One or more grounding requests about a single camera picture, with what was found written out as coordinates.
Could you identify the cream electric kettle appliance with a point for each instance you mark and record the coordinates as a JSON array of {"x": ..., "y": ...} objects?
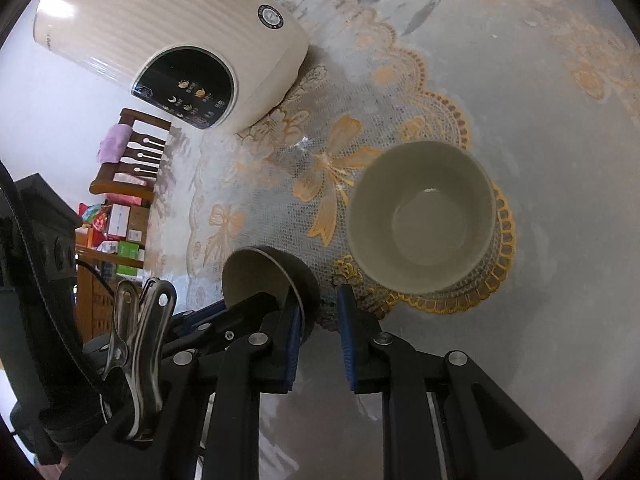
[{"x": 150, "y": 25}]

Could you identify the pink box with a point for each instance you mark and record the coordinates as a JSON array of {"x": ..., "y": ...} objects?
[{"x": 125, "y": 200}]

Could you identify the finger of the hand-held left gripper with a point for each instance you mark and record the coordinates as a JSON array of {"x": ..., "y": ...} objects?
[
  {"x": 250, "y": 310},
  {"x": 192, "y": 319}
]

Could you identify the lace doily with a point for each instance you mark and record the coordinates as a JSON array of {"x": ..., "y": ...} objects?
[{"x": 501, "y": 260}]

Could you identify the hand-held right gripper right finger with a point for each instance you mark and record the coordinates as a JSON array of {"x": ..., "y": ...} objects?
[{"x": 348, "y": 342}]

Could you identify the wooden chair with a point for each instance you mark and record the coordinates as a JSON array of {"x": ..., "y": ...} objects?
[{"x": 145, "y": 125}]

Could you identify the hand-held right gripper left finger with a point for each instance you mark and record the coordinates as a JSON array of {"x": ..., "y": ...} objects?
[{"x": 292, "y": 357}]

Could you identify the large dark bowl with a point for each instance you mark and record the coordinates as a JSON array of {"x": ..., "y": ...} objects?
[{"x": 425, "y": 220}]

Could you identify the red packet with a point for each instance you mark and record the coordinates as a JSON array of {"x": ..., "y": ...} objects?
[{"x": 94, "y": 212}]

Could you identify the lace floral tablecloth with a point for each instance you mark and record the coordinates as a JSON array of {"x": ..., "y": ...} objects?
[{"x": 550, "y": 210}]

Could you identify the green box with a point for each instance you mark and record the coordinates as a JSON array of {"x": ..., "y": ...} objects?
[{"x": 129, "y": 257}]

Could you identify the purple cloth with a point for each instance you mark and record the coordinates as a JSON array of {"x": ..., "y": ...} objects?
[{"x": 114, "y": 144}]

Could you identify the small dark bowl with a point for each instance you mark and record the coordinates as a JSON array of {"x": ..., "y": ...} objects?
[{"x": 305, "y": 280}]

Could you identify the white box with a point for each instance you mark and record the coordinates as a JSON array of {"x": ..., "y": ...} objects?
[{"x": 119, "y": 222}]

